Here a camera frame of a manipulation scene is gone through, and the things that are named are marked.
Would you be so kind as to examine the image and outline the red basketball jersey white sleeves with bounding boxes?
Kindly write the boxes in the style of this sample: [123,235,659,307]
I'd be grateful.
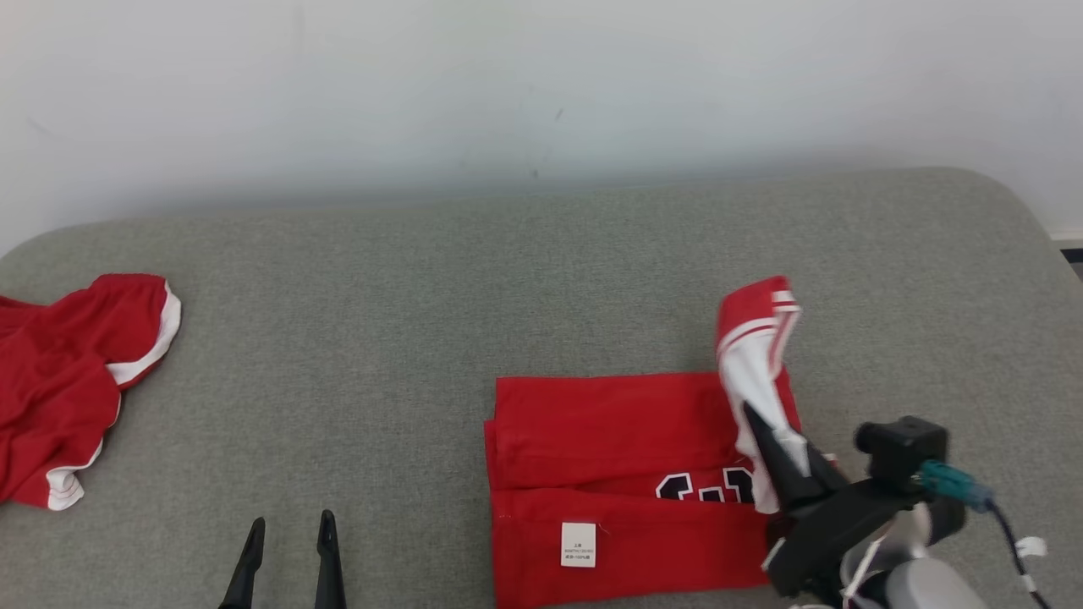
[484,276,838,609]

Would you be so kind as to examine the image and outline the teal cable connector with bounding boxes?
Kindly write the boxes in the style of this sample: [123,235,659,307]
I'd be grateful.
[918,459,992,513]

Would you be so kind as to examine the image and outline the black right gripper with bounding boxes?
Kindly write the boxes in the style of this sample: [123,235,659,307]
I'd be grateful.
[743,402,920,598]

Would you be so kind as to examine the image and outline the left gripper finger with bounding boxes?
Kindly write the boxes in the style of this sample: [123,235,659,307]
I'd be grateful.
[218,518,266,609]
[315,510,346,609]

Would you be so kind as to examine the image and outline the red shorts white trim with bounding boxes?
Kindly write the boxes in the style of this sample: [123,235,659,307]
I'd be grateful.
[0,272,182,511]

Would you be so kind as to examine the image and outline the thin black cable white tag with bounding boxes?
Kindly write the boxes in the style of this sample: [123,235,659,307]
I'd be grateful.
[986,499,1054,609]

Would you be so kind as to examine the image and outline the grey fabric sofa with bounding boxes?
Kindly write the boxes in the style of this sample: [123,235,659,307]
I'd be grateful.
[0,167,1083,609]

